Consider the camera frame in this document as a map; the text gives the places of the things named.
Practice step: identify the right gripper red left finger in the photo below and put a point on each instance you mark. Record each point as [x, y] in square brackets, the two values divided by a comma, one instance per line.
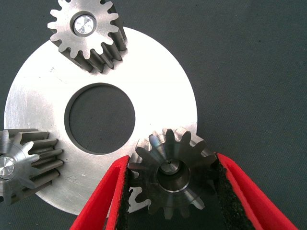
[100, 203]

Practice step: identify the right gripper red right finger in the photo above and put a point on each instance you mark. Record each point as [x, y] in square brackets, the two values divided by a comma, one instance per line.
[251, 203]

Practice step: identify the dark steel planetary gear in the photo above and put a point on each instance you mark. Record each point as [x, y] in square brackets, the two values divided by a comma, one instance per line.
[165, 153]

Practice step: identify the small steel planetary gear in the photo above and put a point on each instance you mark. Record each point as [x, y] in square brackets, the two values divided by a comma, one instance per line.
[64, 36]
[14, 146]

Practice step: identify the round metal carrier plate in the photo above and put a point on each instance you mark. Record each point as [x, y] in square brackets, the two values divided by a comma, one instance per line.
[156, 95]

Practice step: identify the dark grey table cloth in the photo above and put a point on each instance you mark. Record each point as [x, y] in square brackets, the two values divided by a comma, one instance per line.
[251, 72]

